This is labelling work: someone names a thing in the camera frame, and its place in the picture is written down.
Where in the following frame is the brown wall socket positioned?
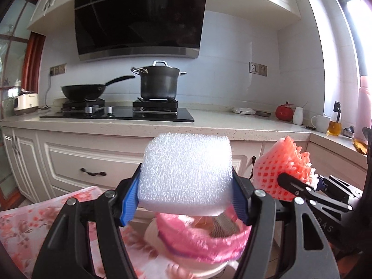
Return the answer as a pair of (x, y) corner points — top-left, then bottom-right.
(49, 63), (67, 76)

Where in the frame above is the black frying pan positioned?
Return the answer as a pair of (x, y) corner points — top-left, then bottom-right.
(60, 75), (136, 100)

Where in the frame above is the pink floral tablecloth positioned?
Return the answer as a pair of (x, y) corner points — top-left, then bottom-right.
(0, 185), (204, 279)

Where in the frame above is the black gas stove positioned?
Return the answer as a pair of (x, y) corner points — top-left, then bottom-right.
(40, 97), (195, 123)

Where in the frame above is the black stock pot with lid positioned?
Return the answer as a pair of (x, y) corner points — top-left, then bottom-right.
(131, 60), (187, 100)

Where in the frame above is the pink foam fruit net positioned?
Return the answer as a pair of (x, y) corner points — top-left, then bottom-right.
(251, 135), (320, 201)

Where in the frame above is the pink bottle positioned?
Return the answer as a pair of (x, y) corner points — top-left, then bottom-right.
(357, 76), (372, 128)

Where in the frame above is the white drawer cabinet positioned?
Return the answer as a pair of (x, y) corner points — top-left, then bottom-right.
(36, 131), (163, 199)

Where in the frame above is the white foam block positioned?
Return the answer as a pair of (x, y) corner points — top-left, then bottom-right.
(136, 133), (234, 217)

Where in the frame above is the black range hood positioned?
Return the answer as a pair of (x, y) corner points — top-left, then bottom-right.
(74, 0), (211, 62)

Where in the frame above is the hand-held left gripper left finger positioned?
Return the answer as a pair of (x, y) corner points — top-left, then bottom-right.
(35, 164), (142, 279)

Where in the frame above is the glass oil bottle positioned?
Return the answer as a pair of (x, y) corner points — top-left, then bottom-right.
(353, 128), (369, 155)
(326, 102), (343, 137)

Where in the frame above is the white mug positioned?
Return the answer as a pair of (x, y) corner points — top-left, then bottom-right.
(311, 114), (331, 133)

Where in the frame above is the wall socket panel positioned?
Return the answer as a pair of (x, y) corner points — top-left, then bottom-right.
(249, 62), (268, 77)

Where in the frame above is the white ceramic bottle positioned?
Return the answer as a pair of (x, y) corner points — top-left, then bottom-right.
(292, 106), (305, 125)

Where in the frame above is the glass sliding door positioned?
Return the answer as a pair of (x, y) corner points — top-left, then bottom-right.
(0, 0), (31, 120)

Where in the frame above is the black power cable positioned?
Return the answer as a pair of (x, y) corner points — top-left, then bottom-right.
(43, 70), (63, 111)

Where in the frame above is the white bin with pink bag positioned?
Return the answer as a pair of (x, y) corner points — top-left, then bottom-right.
(144, 203), (253, 275)

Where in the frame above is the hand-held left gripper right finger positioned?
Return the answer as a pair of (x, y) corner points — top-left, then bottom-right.
(232, 169), (341, 279)

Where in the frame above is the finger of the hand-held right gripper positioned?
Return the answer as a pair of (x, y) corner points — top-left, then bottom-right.
(317, 175), (364, 201)
(276, 172), (353, 212)

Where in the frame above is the white upper cabinet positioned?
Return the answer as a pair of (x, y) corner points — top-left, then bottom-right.
(208, 0), (301, 31)
(27, 0), (77, 34)

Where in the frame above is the kitchen window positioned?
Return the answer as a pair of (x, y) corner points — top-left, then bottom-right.
(328, 0), (372, 77)

